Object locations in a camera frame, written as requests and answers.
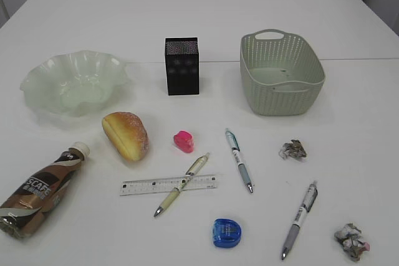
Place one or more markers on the pink eraser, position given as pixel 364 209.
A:
pixel 184 141

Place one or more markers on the golden sugared bread roll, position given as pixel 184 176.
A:
pixel 127 133

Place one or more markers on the paper ball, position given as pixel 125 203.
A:
pixel 352 242
pixel 293 149

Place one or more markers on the brown Nescafe coffee bottle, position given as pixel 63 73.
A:
pixel 30 205

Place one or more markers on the blue grey ballpoint pen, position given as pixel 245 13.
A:
pixel 236 152

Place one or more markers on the cream green ballpoint pen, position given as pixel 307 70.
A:
pixel 175 192

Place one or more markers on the black square pen holder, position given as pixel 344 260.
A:
pixel 182 65

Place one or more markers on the green plastic woven basket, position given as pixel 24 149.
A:
pixel 281 74

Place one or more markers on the pale green wavy glass plate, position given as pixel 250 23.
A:
pixel 72 83

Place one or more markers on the grey white ballpoint pen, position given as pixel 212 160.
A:
pixel 304 209

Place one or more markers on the clear plastic ruler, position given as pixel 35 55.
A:
pixel 165 185

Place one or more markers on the blue correction tape dispenser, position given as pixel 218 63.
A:
pixel 226 233

